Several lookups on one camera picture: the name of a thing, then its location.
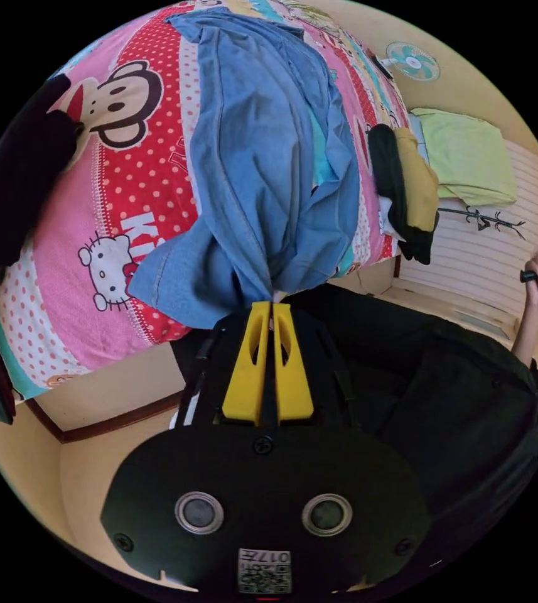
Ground bed with pink printed sheet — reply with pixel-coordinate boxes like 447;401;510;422
0;0;414;445

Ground light blue jeans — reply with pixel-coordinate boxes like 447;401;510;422
127;11;362;330

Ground pile of clothes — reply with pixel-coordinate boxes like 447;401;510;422
366;123;441;266

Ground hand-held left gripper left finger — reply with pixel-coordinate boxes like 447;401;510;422
222;301;272;421

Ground person's right forearm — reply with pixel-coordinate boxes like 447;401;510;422
511;294;538;369

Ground teal wall fan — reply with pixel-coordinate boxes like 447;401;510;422
373;41;441;83

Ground person's body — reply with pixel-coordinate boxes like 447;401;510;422
169;282;538;585

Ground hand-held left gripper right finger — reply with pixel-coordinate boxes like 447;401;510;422
272;303;315;421

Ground black garment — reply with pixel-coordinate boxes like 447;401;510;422
0;74;86;426

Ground light green pillow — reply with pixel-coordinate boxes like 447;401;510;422
409;107;519;208

